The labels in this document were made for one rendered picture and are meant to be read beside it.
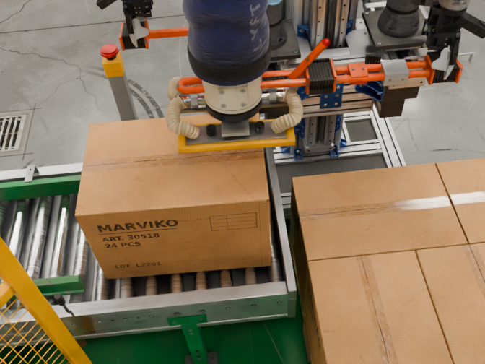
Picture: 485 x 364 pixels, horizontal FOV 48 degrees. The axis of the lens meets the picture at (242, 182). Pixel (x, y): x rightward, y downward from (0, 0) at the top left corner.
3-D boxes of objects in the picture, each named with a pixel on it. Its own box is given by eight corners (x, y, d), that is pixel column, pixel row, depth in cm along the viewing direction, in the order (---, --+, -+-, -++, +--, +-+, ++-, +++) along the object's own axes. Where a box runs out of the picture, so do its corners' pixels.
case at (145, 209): (106, 279, 196) (73, 215, 165) (115, 193, 221) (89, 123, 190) (271, 266, 196) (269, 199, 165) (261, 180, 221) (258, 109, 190)
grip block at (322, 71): (306, 96, 154) (307, 80, 149) (302, 74, 160) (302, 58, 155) (335, 94, 154) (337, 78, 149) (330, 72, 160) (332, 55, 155)
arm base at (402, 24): (373, 15, 206) (377, -8, 199) (412, 11, 207) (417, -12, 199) (383, 40, 197) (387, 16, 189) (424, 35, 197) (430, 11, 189)
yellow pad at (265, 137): (177, 154, 156) (175, 142, 152) (179, 129, 162) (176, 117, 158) (295, 146, 155) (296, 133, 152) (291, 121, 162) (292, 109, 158)
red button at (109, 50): (101, 63, 203) (98, 55, 199) (102, 52, 207) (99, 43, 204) (120, 61, 203) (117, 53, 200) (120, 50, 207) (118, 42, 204)
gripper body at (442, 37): (420, 35, 151) (429, -3, 141) (451, 34, 151) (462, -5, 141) (427, 53, 146) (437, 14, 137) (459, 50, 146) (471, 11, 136)
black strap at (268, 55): (188, 85, 140) (186, 73, 137) (189, 32, 155) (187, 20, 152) (275, 79, 140) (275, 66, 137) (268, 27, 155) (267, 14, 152)
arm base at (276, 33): (245, 28, 205) (243, 5, 198) (283, 24, 206) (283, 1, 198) (248, 53, 196) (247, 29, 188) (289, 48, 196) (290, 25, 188)
